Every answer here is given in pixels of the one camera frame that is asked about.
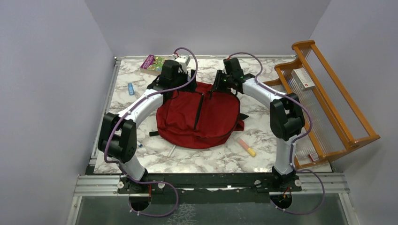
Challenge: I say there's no red backpack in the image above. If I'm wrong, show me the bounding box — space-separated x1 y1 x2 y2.
149 82 248 150

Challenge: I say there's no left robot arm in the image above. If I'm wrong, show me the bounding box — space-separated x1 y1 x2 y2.
97 56 197 193

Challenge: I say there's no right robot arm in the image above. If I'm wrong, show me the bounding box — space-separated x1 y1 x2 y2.
213 58 305 191

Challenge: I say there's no purple green paperback book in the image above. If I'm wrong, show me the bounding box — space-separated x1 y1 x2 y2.
140 54 174 76

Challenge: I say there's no light blue highlighter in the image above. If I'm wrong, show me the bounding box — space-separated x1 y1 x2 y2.
128 83 135 96

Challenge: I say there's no white red small box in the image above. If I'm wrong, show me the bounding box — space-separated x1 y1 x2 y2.
291 67 315 91

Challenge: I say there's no orange wooden rack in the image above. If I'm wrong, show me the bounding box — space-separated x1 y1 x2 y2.
266 40 380 169

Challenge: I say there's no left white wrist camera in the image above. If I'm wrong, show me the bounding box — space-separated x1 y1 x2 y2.
173 53 191 72

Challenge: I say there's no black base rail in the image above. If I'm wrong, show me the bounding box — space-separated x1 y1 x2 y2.
85 166 318 206

